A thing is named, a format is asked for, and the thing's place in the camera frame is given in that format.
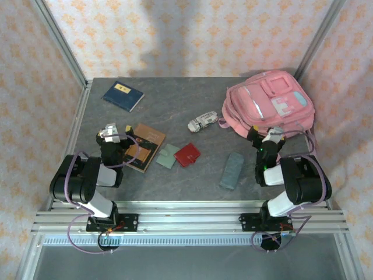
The brown book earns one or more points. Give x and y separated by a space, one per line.
147 143

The blue book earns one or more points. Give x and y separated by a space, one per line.
122 95

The pink student backpack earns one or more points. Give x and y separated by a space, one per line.
268 99

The grey blue fabric pouch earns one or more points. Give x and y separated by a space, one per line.
232 171

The mint green wallet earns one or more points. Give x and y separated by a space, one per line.
166 157

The white toy vehicle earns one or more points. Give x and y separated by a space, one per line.
202 121

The red wallet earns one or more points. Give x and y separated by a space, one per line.
187 155

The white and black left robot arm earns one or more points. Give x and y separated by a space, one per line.
100 205

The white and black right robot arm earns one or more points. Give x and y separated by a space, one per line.
279 204

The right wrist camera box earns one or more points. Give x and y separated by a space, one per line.
274 134

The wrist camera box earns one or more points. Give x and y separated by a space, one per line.
111 132
274 134

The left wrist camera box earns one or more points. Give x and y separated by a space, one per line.
111 132

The aluminium table side rail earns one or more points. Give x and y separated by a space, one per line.
76 131

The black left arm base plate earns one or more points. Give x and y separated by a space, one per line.
129 222

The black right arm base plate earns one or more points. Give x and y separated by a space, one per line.
247 222

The aluminium frame post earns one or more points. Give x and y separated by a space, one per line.
62 43
317 43

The aluminium mounting rail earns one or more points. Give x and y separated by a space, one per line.
189 221

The aluminium frame leg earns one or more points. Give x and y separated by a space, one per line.
29 259
350 259

